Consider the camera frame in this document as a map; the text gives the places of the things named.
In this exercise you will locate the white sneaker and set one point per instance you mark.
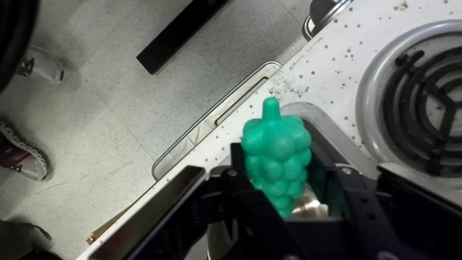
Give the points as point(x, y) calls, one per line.
point(19, 157)

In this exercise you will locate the black coil burner front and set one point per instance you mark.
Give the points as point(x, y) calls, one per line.
point(409, 103)

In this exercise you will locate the toy kitchen stove counter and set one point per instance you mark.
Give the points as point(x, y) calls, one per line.
point(334, 81)

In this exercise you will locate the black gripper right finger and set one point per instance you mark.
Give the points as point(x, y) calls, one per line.
point(357, 226)

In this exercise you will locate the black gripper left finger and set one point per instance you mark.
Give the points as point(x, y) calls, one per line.
point(250, 229)

